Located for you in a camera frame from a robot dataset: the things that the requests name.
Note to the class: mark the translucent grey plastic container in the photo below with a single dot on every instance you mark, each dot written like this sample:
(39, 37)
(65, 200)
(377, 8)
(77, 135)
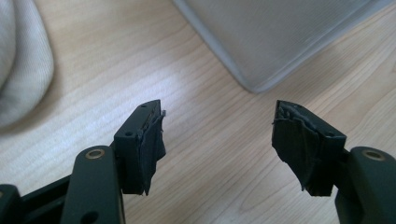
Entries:
(274, 34)

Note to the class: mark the white ribbed cloth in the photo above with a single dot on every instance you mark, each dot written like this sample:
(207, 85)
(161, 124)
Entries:
(21, 59)

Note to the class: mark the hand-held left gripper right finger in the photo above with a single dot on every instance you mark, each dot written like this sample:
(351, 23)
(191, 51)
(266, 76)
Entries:
(300, 146)

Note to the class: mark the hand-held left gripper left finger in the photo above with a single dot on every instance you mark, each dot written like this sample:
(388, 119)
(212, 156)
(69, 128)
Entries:
(138, 149)

